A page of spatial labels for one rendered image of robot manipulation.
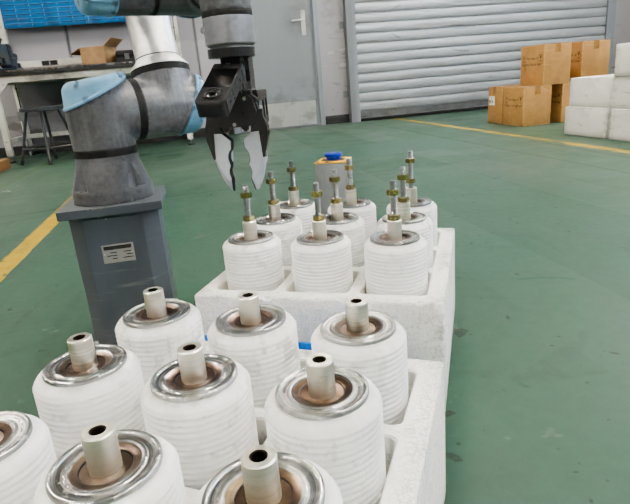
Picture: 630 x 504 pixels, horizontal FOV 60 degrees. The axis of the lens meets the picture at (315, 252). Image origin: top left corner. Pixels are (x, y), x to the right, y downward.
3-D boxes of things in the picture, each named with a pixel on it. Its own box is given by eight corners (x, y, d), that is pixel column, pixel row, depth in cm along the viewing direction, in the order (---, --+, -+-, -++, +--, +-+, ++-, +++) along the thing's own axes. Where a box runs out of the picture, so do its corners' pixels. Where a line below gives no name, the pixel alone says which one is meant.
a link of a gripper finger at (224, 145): (243, 185, 92) (244, 129, 89) (232, 192, 86) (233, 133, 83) (225, 183, 92) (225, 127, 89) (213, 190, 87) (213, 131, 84)
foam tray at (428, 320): (208, 393, 92) (193, 294, 87) (283, 302, 128) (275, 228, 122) (445, 414, 81) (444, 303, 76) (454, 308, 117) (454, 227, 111)
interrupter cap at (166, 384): (132, 400, 46) (131, 392, 46) (180, 356, 53) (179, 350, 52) (212, 410, 43) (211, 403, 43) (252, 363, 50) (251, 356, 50)
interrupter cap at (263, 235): (231, 249, 85) (231, 245, 85) (225, 238, 92) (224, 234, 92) (278, 242, 87) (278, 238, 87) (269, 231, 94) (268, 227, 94)
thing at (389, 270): (421, 329, 93) (418, 227, 88) (435, 356, 84) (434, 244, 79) (365, 335, 93) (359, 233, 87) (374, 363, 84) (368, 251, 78)
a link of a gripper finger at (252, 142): (280, 180, 91) (267, 124, 88) (272, 187, 85) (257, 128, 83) (263, 184, 91) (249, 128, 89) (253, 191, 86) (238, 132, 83)
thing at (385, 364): (312, 501, 57) (296, 347, 52) (337, 444, 66) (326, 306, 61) (403, 517, 54) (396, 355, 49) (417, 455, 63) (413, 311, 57)
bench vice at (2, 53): (4, 73, 472) (-3, 43, 464) (25, 71, 475) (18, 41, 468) (-13, 71, 433) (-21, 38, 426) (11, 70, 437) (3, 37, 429)
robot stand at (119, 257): (88, 362, 107) (54, 213, 98) (102, 324, 124) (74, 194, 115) (185, 346, 110) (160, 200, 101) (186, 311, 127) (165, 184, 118)
